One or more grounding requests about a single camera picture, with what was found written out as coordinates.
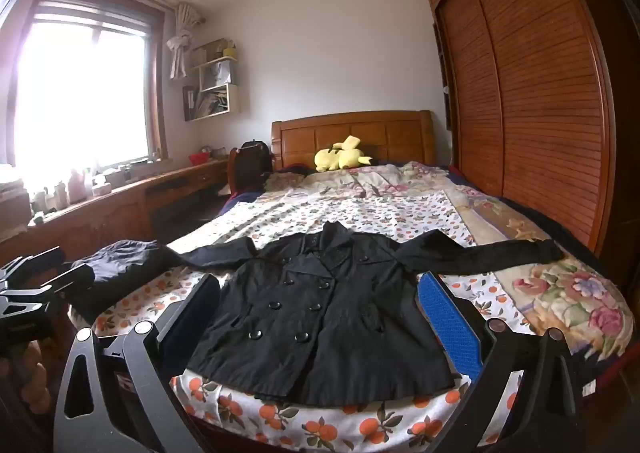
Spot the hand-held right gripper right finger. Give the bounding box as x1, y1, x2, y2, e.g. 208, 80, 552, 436
415, 270, 583, 453

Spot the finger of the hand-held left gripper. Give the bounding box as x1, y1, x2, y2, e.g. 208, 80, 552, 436
27, 264, 96, 306
0, 247, 67, 286

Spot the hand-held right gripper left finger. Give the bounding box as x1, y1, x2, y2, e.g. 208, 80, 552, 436
52, 273, 223, 453

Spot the black double-breasted coat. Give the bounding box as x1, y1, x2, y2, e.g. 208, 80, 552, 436
172, 222, 566, 406

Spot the person's left hand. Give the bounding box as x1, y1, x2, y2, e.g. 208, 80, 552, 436
0, 340, 56, 434

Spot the folded dark garment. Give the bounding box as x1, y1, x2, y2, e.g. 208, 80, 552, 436
67, 240, 186, 326

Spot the long wooden desk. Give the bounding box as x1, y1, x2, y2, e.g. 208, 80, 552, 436
0, 158, 233, 266

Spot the pink bottle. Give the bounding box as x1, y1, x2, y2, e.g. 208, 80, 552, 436
68, 169, 86, 204

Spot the bed with fruit-print sheet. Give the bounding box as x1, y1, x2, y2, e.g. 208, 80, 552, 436
92, 180, 598, 453

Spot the floral quilt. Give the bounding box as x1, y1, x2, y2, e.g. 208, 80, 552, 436
265, 160, 632, 364

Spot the dark backpack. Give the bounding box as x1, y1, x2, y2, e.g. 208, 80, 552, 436
232, 139, 274, 194

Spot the wood-framed window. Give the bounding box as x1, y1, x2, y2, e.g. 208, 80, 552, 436
0, 0, 167, 174

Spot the yellow plush toy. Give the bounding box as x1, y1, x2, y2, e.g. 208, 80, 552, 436
314, 135, 375, 172

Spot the wooden bed headboard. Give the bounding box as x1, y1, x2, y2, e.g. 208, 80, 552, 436
270, 110, 438, 171

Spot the tied white curtain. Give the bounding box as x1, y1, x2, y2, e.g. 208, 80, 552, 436
166, 3, 206, 81

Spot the wooden slatted wardrobe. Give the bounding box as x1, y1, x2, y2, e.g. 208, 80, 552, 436
422, 0, 640, 264

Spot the white wall shelf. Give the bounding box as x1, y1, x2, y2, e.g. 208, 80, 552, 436
182, 38, 241, 123

